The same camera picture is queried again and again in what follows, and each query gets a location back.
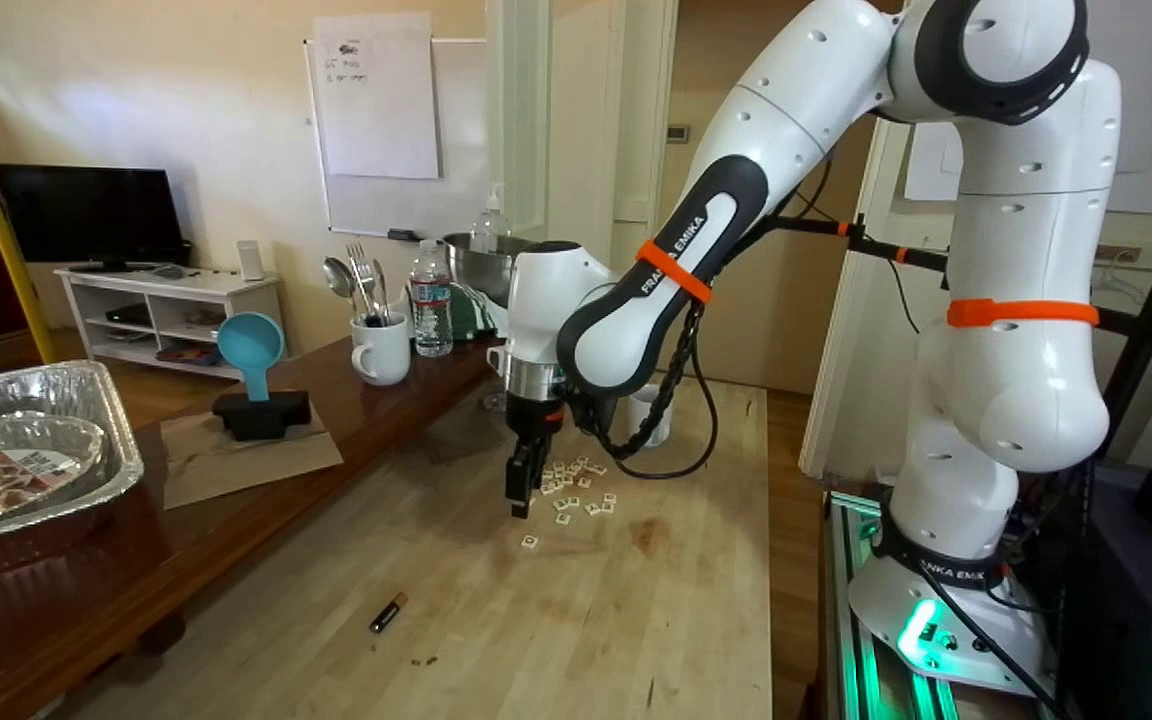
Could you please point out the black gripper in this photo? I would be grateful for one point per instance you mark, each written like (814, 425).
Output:
(530, 430)

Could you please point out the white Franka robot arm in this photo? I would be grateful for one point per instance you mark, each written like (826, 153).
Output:
(1000, 400)

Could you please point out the cream E letter tile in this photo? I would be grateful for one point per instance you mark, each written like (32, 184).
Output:
(530, 543)

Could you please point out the green striped white towel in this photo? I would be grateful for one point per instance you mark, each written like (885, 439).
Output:
(467, 323)

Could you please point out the clear plastic water bottle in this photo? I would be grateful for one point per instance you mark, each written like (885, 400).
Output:
(428, 314)

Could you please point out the small dark marker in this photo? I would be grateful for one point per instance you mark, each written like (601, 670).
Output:
(387, 615)

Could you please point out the large steel mixing bowl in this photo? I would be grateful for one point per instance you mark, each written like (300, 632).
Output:
(484, 265)

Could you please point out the clear pump sanitizer bottle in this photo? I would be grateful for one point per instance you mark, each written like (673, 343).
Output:
(491, 226)

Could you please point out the black funnel base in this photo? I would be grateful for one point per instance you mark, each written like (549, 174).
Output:
(260, 417)

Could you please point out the metal spoon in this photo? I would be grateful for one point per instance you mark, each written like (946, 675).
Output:
(340, 277)

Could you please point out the brown paper sheet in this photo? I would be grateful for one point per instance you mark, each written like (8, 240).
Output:
(241, 467)

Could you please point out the white upright panel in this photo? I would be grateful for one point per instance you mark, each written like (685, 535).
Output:
(857, 374)

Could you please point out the small white device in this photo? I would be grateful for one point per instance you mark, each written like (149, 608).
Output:
(248, 257)

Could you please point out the white television shelf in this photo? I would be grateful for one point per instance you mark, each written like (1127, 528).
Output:
(202, 286)

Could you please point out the white flipchart paper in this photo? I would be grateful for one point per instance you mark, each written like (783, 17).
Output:
(376, 104)

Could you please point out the dark wooden side table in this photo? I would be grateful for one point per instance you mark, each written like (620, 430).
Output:
(71, 600)

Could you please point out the aluminium foil tray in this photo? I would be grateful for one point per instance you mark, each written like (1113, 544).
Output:
(57, 400)

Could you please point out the black flat television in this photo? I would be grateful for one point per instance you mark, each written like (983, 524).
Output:
(90, 213)

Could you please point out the crumpled plastic wrapper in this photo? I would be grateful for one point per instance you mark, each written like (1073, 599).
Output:
(1, 482)

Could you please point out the yellow stick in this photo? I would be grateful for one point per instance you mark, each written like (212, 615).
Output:
(19, 272)

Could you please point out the black equipment case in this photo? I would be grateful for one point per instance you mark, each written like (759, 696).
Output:
(1138, 627)

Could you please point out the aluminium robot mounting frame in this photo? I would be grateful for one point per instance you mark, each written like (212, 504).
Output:
(840, 600)

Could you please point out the wall whiteboard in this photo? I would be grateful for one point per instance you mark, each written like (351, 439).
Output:
(462, 133)

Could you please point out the black camera mount rod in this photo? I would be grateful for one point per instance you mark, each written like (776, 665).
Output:
(818, 223)

